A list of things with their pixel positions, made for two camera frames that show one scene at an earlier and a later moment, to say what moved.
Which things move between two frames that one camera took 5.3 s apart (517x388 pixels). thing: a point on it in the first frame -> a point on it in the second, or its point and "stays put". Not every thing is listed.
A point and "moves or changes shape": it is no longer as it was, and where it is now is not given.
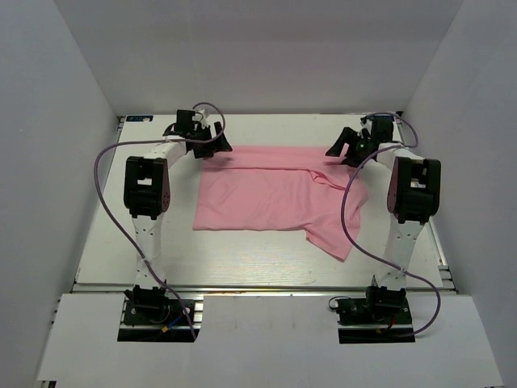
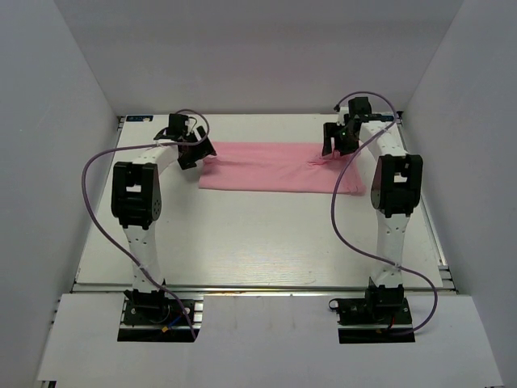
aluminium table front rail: [101, 288] stays put
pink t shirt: [283, 187] moves or changes shape
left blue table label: [139, 117] stays put
